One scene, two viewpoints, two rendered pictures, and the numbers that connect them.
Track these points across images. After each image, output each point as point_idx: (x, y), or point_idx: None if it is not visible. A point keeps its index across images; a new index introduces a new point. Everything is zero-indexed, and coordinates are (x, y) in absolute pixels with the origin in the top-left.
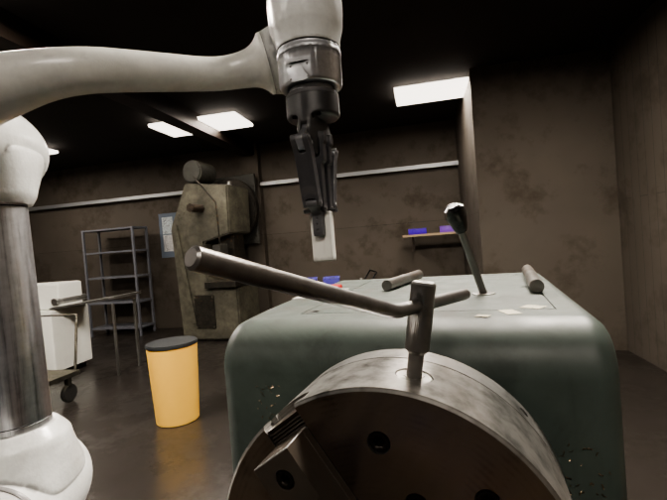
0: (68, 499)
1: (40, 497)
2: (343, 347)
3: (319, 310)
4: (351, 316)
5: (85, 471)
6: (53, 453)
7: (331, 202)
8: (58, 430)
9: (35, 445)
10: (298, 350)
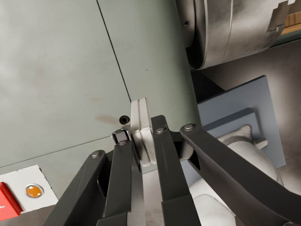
0: (195, 191)
1: (212, 193)
2: (180, 41)
3: (115, 122)
4: (143, 58)
5: None
6: (207, 211)
7: (125, 148)
8: (204, 224)
9: (217, 218)
10: (190, 82)
